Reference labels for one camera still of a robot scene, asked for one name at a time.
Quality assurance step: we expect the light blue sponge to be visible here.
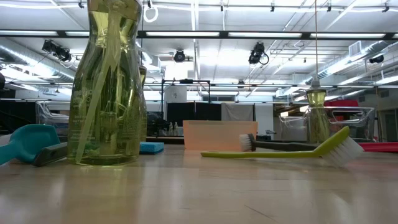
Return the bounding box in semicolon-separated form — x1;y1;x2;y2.
139;141;165;156

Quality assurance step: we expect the red dish brush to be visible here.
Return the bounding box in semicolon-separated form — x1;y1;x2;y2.
357;142;398;153

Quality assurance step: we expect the black room divider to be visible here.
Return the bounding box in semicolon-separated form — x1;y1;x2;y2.
167;102;222;122

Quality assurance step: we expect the orange plastic bin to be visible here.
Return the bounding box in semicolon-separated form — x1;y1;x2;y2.
182;120;259;152

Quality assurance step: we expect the grey hanging cloth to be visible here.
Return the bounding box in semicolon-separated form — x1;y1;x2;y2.
221;103;256;122

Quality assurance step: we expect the black ceiling light bar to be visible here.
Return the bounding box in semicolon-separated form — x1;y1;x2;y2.
0;29;398;40

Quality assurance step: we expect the red background box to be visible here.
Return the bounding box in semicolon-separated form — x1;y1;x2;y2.
325;99;359;108

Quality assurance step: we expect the clear plastic bin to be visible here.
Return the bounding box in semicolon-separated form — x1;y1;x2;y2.
35;100;71;139
278;105;376;144

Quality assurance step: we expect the black double ceiling spotlight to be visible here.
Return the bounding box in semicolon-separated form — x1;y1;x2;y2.
42;39;73;62

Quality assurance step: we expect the black aluminium table frame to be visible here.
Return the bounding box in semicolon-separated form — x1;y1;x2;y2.
146;136;307;147

